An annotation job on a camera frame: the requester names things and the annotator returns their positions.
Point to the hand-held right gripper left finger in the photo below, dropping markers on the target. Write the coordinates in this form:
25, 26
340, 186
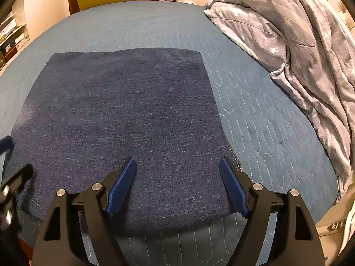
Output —
122, 185

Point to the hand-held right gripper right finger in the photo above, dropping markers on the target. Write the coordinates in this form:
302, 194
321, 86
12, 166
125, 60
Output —
233, 188

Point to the grey star-print duvet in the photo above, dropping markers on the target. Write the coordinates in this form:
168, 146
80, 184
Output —
291, 33

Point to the blue quilted bedspread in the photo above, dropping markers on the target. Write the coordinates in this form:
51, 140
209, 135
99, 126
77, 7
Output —
263, 116

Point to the blue denim pants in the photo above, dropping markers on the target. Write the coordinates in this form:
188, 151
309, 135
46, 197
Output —
124, 110

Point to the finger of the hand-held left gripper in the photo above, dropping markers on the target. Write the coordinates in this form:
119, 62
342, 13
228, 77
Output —
12, 183
5, 144

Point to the cream wardrobe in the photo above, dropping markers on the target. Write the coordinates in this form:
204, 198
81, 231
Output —
47, 11

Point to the shelf with books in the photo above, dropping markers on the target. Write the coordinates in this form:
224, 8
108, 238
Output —
11, 38

